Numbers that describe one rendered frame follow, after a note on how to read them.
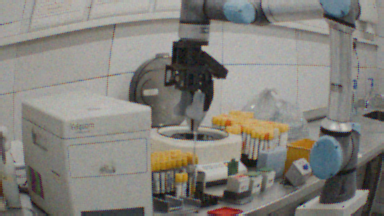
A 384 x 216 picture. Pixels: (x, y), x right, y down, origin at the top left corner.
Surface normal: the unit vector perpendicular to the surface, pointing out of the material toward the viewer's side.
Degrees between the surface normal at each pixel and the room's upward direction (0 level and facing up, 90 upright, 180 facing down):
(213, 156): 90
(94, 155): 90
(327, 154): 97
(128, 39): 90
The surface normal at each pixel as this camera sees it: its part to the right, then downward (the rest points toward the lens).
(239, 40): 0.72, 0.16
